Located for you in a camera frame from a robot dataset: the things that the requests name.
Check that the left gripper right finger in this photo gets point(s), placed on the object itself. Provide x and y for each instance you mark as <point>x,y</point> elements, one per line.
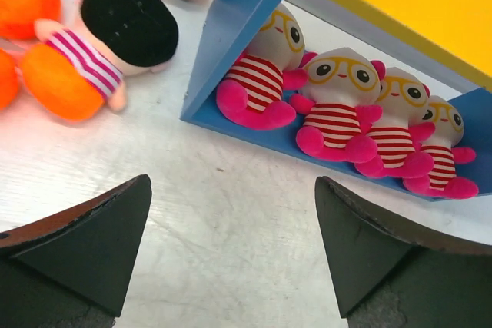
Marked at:
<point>389,271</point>

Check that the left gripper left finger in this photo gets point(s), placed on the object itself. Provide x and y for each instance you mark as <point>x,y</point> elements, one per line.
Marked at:
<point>73,268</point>

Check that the white plush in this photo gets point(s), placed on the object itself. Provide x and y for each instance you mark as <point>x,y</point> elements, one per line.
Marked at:
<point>443,146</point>
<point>251,92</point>
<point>338,103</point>

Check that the pink plush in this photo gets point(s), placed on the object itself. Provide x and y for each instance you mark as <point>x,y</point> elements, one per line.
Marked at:
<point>404,102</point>

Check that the blue and yellow toy shelf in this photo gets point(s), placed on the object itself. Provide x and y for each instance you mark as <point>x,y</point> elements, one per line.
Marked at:
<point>448,40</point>

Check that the black-haired doll, lower left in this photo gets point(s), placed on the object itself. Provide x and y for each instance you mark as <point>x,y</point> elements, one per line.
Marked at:
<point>9,82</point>

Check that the black-haired doll, centre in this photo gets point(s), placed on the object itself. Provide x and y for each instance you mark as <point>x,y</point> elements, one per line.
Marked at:
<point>74,70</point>

